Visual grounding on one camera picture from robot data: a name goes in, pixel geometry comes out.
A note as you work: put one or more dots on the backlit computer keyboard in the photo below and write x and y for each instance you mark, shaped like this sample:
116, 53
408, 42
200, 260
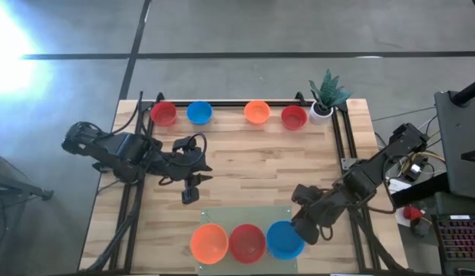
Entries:
459, 239

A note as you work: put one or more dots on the green perforated metal riser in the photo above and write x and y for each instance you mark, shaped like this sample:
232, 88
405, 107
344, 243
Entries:
241, 214

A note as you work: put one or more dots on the blue plastic mini bowl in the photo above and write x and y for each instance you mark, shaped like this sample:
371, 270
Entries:
199, 112
283, 241

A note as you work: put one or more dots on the black aluminium table frame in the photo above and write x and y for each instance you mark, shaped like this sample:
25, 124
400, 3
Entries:
229, 103

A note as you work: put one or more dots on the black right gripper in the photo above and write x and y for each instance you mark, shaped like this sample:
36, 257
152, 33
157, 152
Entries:
325, 209

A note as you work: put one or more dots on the dark grey tripod stand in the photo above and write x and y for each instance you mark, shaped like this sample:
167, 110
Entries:
14, 184

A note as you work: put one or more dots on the red plastic object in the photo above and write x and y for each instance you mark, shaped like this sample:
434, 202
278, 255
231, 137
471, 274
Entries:
411, 212

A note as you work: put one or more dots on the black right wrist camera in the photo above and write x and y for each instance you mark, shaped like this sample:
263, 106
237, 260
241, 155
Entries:
304, 193

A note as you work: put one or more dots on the green artificial plant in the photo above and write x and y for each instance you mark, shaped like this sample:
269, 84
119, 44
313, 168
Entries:
329, 90

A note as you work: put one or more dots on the red plastic mini bowl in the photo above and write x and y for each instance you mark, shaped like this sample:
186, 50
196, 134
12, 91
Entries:
247, 244
294, 117
163, 114

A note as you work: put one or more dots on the white paper sheet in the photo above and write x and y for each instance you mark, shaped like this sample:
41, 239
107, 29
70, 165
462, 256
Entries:
399, 186

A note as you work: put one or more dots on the orange plastic mini bowl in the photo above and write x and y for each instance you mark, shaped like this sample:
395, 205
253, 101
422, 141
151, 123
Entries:
208, 244
257, 112

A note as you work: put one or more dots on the white plant pot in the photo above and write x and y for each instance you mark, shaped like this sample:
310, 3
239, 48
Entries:
317, 117

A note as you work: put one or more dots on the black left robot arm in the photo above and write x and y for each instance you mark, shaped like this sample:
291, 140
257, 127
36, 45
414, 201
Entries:
122, 151

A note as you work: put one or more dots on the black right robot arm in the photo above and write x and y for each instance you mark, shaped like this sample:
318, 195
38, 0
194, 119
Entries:
375, 172

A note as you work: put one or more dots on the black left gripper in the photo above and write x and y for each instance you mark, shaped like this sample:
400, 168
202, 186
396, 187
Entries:
183, 165

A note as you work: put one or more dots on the dark grey stand base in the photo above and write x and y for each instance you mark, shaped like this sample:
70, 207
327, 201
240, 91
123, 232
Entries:
459, 130

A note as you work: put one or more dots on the black stand pole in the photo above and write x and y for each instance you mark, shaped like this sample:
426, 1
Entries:
469, 92

